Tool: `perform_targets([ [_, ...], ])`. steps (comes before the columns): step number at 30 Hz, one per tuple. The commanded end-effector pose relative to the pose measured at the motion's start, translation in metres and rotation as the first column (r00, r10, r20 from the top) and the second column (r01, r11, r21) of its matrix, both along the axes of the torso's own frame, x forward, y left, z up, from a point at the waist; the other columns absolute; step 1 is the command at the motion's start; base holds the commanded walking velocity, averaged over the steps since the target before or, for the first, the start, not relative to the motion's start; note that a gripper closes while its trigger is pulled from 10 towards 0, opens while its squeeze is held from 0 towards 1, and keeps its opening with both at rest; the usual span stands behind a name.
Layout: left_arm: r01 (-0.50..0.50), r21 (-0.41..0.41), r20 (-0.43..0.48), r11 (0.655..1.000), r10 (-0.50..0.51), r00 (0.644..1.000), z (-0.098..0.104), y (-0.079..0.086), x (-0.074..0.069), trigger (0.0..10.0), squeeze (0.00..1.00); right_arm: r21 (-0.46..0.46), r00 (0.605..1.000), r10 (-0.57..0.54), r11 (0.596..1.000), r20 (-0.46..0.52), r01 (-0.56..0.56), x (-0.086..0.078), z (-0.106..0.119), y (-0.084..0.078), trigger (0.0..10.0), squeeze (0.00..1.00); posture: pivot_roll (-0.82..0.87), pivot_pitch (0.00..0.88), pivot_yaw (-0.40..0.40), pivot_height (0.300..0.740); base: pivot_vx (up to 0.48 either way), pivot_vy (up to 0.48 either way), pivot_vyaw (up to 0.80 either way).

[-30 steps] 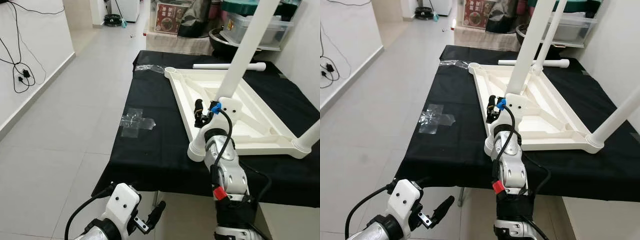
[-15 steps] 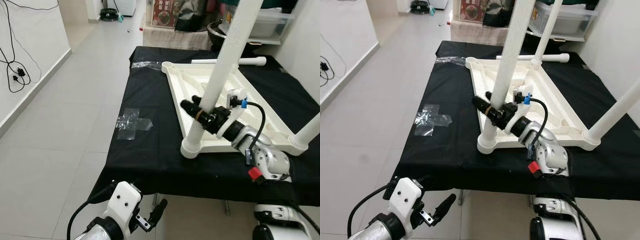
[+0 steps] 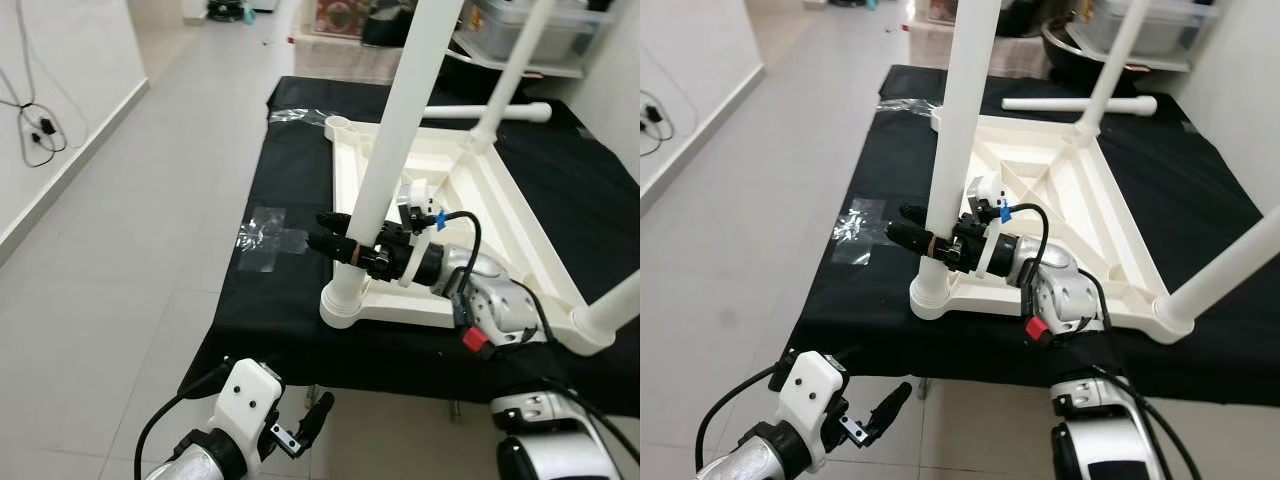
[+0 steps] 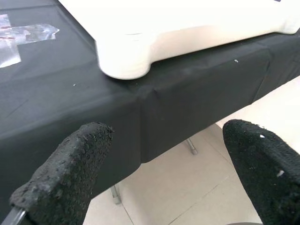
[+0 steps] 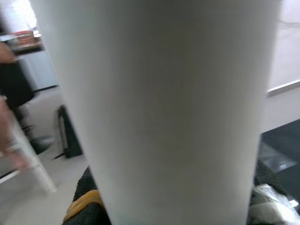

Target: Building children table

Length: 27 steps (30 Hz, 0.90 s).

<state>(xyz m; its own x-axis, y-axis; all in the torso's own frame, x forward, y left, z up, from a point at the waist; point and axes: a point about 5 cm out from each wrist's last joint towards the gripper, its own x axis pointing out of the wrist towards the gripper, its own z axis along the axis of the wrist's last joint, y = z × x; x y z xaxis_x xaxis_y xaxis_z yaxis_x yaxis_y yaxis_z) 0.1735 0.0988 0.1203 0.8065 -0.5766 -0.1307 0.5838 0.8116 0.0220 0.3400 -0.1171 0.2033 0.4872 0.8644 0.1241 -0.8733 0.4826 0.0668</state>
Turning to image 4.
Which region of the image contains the large clear tape patch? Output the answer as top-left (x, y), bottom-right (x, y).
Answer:
top-left (0, 14), bottom-right (60, 68)

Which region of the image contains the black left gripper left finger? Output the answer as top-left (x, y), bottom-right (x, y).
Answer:
top-left (9, 121), bottom-right (114, 225)

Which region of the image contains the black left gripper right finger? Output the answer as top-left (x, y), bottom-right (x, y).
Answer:
top-left (222, 119), bottom-right (300, 225)

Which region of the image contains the black tablecloth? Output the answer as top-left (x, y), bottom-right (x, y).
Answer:
top-left (0, 0), bottom-right (300, 211)

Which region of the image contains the white plastic table top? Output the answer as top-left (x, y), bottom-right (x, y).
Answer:
top-left (57, 0), bottom-right (300, 80)

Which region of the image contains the metal table frame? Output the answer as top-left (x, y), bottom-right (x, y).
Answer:
top-left (111, 138), bottom-right (199, 204)

